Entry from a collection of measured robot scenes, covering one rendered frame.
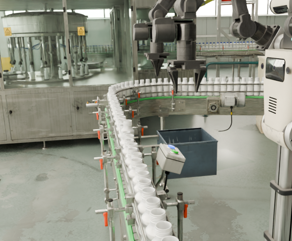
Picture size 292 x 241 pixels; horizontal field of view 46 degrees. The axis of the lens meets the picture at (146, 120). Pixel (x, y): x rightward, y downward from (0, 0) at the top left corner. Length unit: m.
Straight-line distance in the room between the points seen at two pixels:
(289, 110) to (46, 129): 4.10
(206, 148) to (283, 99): 0.82
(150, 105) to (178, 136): 0.98
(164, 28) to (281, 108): 0.60
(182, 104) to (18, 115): 2.60
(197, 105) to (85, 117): 2.15
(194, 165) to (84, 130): 3.14
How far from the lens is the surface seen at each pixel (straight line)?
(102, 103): 2.66
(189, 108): 3.29
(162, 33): 1.00
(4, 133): 5.19
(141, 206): 0.94
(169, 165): 1.35
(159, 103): 3.27
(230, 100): 3.12
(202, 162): 2.10
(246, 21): 1.56
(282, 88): 1.38
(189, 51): 1.02
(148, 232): 0.84
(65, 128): 5.05
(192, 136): 2.36
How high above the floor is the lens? 1.56
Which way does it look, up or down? 14 degrees down
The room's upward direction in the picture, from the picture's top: 2 degrees counter-clockwise
